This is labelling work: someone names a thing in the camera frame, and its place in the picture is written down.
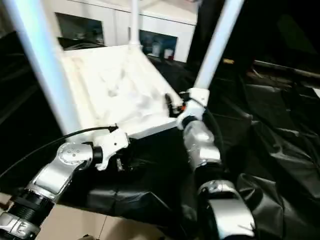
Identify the white plastic table top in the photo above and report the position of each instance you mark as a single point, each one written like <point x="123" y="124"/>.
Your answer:
<point x="120" y="85"/>

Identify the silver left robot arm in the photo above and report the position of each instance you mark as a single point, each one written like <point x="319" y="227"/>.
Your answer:
<point x="55" y="175"/>

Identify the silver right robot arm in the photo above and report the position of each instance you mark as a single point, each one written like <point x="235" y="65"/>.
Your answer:
<point x="210" y="160"/>

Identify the white glass-door cabinet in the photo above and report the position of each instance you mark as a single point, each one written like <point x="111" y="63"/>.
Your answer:
<point x="160" y="25"/>

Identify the black mat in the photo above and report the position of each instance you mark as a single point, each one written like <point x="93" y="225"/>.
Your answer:
<point x="270" y="140"/>

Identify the black metal rail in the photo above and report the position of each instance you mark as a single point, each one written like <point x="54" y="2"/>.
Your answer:
<point x="290" y="70"/>

